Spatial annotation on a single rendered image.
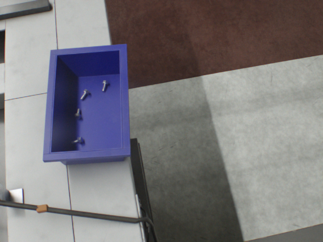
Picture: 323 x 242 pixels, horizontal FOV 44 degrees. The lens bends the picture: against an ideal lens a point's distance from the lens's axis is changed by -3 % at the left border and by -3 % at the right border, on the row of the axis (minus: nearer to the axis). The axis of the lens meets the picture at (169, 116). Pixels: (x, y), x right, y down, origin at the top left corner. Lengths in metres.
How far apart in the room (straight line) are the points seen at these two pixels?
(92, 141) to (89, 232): 0.17
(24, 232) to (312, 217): 1.19
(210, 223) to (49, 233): 0.93
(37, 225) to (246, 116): 1.19
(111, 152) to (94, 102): 0.17
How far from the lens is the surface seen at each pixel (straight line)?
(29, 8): 1.01
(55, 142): 0.76
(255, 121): 1.78
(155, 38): 1.97
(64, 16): 1.00
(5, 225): 0.88
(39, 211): 0.75
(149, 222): 0.76
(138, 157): 1.23
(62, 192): 0.79
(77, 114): 0.82
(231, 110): 1.78
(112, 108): 0.83
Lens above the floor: 1.56
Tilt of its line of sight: 63 degrees down
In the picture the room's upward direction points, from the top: 1 degrees counter-clockwise
